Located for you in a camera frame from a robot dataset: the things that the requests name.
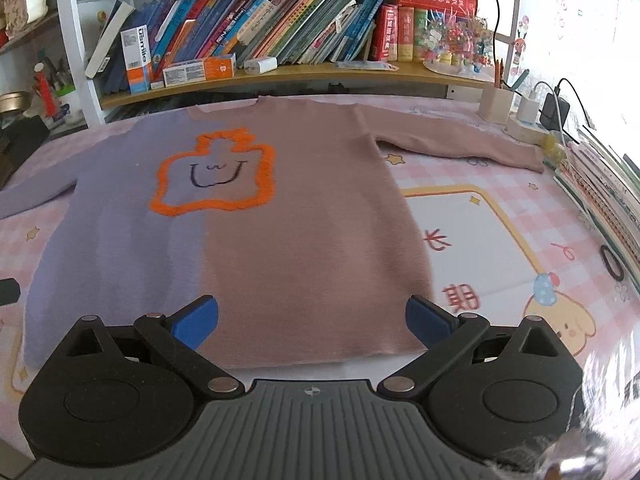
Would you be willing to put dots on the stack of notebooks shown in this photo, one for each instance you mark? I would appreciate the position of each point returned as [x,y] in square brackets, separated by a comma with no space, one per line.
[600,190]

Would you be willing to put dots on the row of books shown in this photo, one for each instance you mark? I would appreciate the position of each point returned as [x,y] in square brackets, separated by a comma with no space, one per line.
[280,25]

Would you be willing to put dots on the colourful flower ornament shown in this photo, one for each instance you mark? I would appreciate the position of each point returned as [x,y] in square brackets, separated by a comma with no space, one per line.
[460,42]

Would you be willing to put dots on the cup of pens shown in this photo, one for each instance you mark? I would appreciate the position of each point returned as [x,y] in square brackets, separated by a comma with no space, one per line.
[65,95]

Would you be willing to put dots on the wooden bookshelf with white frame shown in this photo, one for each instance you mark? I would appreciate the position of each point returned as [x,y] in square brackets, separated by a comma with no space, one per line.
[325,74]

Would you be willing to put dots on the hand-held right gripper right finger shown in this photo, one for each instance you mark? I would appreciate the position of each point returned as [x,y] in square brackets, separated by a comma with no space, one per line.
[427,322]

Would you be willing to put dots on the dark clothing pile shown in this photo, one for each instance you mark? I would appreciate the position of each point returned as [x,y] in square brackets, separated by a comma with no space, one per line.
[20,150]

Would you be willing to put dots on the black power adapter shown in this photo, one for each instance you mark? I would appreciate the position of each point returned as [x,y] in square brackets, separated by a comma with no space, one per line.
[554,112]

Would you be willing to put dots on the tall white and orange box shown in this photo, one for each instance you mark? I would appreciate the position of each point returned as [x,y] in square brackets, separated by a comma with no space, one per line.
[136,60]

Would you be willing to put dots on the white charger plug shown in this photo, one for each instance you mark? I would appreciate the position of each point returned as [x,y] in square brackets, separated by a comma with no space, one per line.
[260,65]

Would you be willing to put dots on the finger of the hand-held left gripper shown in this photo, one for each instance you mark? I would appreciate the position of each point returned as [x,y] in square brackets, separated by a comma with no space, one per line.
[7,292]

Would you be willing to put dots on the pink and purple sweater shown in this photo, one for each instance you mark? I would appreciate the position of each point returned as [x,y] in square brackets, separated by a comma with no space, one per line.
[300,235]

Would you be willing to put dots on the white power strip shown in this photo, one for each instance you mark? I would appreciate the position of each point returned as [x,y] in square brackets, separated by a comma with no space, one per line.
[530,132]

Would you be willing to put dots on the flat printed packet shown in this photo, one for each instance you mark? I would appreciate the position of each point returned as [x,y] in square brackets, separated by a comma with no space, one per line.
[367,65]

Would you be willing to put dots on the beige pen holder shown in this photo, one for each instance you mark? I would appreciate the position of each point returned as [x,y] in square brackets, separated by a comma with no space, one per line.
[495,105]

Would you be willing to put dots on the red tassel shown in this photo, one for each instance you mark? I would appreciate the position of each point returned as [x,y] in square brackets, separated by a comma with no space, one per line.
[45,95]

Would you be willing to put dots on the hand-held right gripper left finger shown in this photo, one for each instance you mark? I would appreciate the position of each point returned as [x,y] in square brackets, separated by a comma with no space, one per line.
[195,321]

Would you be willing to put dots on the round gold tin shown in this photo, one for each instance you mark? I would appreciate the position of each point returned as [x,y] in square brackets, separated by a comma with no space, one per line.
[15,102]

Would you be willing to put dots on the yellow cup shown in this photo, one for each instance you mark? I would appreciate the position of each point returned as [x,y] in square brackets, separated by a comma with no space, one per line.
[554,150]

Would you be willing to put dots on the white charger on strip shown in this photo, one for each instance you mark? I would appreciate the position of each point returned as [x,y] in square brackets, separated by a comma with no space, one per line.
[527,110]

